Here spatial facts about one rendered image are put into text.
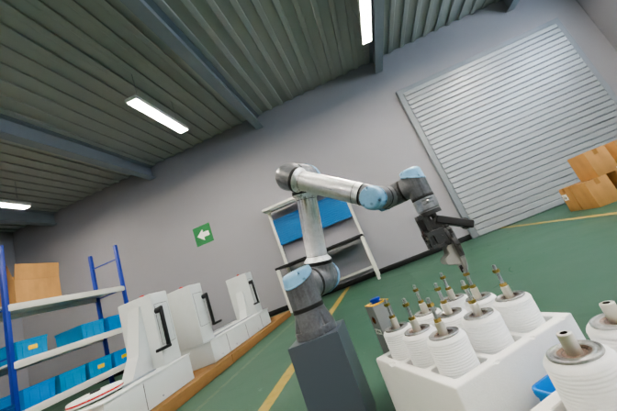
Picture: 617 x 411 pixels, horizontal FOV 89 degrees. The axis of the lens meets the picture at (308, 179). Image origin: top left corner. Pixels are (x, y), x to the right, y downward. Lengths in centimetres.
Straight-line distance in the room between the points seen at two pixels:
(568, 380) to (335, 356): 68
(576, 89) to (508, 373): 674
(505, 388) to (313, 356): 55
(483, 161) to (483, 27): 278
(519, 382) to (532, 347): 9
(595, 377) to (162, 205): 744
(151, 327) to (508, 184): 564
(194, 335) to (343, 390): 232
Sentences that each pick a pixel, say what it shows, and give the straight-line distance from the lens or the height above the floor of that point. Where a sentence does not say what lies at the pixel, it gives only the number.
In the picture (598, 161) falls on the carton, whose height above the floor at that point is 45.
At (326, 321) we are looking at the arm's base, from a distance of 118.
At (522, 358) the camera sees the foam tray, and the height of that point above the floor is 16.
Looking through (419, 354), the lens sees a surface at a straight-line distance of 98.
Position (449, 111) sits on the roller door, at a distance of 656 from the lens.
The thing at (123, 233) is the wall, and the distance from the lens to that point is 821.
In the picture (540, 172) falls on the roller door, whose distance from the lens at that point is 665.
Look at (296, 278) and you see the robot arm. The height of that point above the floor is 50.
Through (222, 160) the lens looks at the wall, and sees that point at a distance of 708.
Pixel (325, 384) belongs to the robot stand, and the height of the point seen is 17.
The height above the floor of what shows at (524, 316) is 21.
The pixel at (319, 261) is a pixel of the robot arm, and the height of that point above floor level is 53.
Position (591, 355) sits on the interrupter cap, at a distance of 65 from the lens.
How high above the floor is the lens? 51
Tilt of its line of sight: 15 degrees up
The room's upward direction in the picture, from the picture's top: 22 degrees counter-clockwise
